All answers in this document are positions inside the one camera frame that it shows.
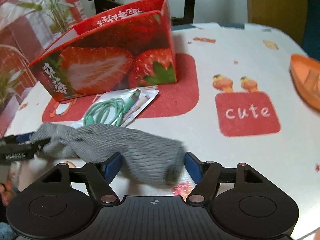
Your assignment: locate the green potted plant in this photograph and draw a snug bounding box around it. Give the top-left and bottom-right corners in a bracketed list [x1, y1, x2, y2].
[16, 0, 73, 34]

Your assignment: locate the cartoon print tablecloth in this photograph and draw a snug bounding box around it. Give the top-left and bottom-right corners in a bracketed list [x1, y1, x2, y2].
[6, 27, 319, 239]

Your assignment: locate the wooden door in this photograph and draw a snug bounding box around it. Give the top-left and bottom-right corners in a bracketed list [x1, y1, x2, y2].
[247, 0, 308, 45]

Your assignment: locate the red strawberry cardboard box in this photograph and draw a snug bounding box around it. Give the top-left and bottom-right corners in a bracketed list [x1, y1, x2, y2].
[29, 0, 177, 101]

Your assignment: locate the orange plastic object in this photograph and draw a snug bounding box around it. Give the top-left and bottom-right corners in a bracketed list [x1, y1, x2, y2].
[289, 53, 320, 112]

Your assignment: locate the green cable in bag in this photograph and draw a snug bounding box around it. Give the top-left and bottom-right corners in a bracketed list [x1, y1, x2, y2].
[71, 87, 160, 129]

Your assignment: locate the person's left hand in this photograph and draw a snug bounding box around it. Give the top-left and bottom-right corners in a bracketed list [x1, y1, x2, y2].
[1, 180, 19, 206]

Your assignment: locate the grey knitted cloth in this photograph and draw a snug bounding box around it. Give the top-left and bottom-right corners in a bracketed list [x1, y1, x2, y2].
[30, 122, 185, 187]

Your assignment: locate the red white curtain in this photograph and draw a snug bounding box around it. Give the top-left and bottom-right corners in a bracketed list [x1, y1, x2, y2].
[1, 0, 86, 136]

